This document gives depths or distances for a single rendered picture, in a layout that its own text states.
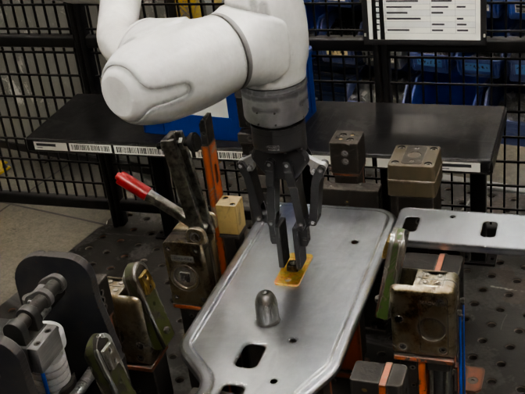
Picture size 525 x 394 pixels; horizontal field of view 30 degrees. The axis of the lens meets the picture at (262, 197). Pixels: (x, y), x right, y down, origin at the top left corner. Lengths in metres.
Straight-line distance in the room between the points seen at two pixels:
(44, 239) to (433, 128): 2.22
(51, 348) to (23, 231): 2.69
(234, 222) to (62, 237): 2.24
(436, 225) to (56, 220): 2.49
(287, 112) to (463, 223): 0.39
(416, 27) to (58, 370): 0.94
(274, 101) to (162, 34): 0.19
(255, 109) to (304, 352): 0.33
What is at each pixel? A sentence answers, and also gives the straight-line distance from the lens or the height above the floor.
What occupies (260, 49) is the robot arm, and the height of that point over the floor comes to 1.38.
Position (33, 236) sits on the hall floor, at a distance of 3.78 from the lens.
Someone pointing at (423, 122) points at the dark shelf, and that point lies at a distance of 1.81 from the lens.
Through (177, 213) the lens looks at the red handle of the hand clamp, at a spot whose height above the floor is 1.09.
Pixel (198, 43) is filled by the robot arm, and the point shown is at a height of 1.41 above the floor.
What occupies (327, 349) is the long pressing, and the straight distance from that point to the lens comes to 1.30.
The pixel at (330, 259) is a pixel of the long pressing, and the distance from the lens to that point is 1.48.
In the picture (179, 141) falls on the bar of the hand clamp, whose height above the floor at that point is 1.21.
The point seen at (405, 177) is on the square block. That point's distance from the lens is 1.61.
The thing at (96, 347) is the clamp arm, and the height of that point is 1.10.
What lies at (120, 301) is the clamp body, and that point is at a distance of 1.34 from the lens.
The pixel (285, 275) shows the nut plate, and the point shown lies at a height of 1.00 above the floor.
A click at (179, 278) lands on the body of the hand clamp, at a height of 0.98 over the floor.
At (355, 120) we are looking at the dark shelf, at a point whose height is 1.03.
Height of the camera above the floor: 1.80
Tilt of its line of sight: 29 degrees down
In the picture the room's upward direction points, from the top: 7 degrees counter-clockwise
